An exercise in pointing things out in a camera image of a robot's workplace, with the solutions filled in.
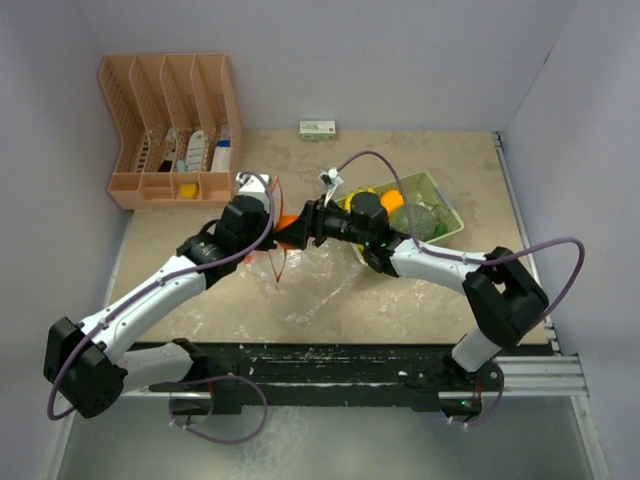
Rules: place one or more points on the white blue bottle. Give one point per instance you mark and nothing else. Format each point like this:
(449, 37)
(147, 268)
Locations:
(221, 159)

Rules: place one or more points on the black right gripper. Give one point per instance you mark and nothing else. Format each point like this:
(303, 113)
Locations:
(296, 233)

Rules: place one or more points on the black front mounting rail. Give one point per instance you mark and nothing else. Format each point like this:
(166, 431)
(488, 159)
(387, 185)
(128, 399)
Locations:
(421, 377)

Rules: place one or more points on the white ribbed item in organizer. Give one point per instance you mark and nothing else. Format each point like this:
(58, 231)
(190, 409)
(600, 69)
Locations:
(192, 156)

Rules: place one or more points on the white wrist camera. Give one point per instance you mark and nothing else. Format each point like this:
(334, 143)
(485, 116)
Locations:
(331, 180)
(254, 185)

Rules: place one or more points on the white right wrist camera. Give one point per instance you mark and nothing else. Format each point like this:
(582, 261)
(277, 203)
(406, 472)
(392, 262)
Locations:
(331, 180)

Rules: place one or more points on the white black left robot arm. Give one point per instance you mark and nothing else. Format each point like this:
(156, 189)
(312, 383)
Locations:
(91, 363)

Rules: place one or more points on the yellow block in organizer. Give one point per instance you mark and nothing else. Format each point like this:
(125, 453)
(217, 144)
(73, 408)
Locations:
(189, 191)

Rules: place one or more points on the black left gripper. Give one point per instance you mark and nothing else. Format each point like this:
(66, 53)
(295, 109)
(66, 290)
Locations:
(268, 245)

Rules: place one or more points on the peach plastic desk organizer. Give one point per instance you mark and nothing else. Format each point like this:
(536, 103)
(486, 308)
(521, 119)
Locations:
(157, 101)

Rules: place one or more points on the orange fruit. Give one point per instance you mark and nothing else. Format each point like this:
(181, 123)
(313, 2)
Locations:
(287, 232)

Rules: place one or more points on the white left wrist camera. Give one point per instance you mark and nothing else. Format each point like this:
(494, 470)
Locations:
(254, 185)

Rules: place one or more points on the yellow banana bunch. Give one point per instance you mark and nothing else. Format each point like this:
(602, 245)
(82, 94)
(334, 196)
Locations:
(348, 199)

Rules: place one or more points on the pale green perforated basket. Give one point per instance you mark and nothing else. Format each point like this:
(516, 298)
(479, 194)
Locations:
(422, 189)

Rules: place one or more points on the green netted melon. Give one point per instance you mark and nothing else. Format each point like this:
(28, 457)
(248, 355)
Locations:
(424, 220)

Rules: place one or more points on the clear zip bag orange zipper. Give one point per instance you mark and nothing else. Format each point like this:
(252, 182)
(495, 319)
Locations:
(300, 284)

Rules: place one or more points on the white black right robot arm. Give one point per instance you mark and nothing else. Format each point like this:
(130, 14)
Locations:
(505, 299)

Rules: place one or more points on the small white green box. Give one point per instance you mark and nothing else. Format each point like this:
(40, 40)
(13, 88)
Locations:
(317, 130)

